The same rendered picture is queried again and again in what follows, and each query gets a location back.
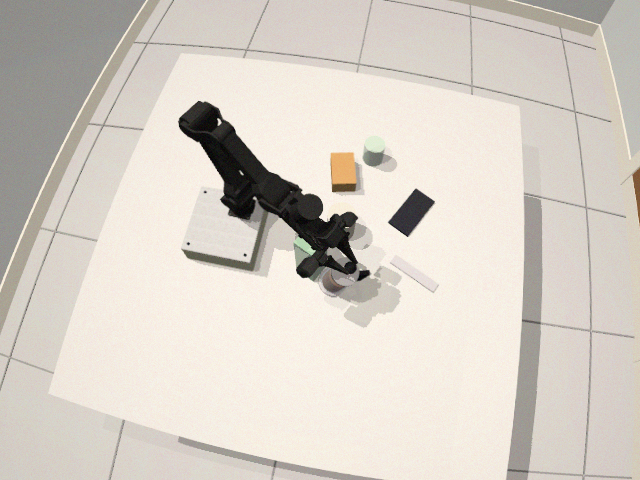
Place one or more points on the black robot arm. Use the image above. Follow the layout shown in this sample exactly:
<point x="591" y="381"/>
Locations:
<point x="230" y="155"/>

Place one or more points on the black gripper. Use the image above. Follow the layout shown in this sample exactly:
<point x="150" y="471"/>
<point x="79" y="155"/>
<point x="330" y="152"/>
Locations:
<point x="310" y="264"/>

